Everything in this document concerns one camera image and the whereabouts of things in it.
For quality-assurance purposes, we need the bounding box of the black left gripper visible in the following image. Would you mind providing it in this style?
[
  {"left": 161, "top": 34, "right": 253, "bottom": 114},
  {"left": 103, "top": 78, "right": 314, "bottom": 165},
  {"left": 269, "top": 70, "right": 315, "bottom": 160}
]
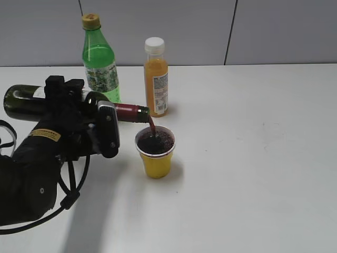
[{"left": 39, "top": 75, "right": 100, "bottom": 161}]

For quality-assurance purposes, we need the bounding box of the dark red wine bottle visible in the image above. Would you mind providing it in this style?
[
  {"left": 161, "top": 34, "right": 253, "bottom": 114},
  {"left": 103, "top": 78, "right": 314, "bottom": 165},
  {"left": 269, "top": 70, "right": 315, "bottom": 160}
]
[{"left": 4, "top": 85, "right": 150, "bottom": 123}]

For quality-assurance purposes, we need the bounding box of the yellow paper cup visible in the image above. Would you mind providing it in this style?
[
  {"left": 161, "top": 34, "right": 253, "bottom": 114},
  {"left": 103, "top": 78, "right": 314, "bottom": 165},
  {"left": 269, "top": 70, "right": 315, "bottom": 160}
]
[{"left": 135, "top": 125, "right": 176, "bottom": 179}]

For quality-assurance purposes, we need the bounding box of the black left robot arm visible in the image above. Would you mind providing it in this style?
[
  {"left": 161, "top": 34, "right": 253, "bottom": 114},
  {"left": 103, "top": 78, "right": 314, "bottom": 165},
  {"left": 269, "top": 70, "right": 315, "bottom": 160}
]
[{"left": 1, "top": 75, "right": 107, "bottom": 235}]

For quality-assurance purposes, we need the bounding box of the green plastic soda bottle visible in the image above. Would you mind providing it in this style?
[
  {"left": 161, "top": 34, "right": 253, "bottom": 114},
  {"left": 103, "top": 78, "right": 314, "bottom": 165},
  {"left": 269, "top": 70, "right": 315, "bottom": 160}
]
[{"left": 82, "top": 13, "right": 121, "bottom": 103}]

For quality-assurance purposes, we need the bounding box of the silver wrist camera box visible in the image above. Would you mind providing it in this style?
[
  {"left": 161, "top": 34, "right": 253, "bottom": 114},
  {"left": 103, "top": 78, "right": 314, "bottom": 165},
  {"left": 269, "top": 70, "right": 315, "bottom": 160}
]
[{"left": 95, "top": 101, "right": 120, "bottom": 158}]

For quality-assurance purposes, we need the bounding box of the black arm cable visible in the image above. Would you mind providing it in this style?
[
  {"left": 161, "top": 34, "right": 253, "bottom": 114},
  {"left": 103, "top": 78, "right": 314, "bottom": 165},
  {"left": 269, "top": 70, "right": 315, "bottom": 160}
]
[{"left": 0, "top": 120, "right": 92, "bottom": 236}]

